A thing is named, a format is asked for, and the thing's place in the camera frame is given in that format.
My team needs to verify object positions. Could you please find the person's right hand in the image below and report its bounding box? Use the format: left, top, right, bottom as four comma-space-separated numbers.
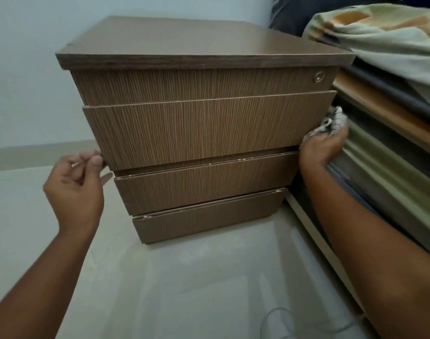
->
299, 123, 350, 173

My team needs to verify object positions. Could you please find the person's left hand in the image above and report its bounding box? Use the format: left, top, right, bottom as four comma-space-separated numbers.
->
43, 150, 113, 236

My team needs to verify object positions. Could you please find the checked grey white cloth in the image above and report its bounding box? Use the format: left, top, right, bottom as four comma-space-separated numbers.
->
303, 106, 348, 141

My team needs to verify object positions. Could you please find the tall brown wooden drawer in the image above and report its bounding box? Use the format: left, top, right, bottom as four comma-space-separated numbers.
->
82, 90, 338, 172

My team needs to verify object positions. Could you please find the person's left forearm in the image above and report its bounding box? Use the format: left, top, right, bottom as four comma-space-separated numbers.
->
0, 222, 100, 339

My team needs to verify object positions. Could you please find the person's right forearm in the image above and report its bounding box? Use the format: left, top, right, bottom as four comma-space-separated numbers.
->
301, 162, 430, 339

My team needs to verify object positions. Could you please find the dark grey mattress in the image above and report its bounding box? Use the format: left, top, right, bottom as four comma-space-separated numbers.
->
344, 64, 430, 125

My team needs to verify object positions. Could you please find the brown wooden drawer chipped edge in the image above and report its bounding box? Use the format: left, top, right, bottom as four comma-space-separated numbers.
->
114, 151, 300, 217

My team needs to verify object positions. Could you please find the low brown wooden drawer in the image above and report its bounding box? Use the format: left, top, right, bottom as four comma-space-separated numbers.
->
132, 188, 288, 245

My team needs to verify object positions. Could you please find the floral green orange blanket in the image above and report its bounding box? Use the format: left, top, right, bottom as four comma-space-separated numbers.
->
303, 3, 430, 110

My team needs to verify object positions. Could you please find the wooden drawer with round lock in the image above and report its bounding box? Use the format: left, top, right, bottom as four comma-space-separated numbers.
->
70, 66, 340, 107

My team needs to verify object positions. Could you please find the brown wooden drawer cabinet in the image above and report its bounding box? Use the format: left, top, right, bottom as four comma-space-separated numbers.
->
55, 16, 357, 245

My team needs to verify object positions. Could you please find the wooden bed frame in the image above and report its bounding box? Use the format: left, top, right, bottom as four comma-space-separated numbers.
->
332, 70, 430, 160

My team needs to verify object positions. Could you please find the white cable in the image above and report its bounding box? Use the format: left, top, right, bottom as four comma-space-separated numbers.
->
260, 307, 362, 339

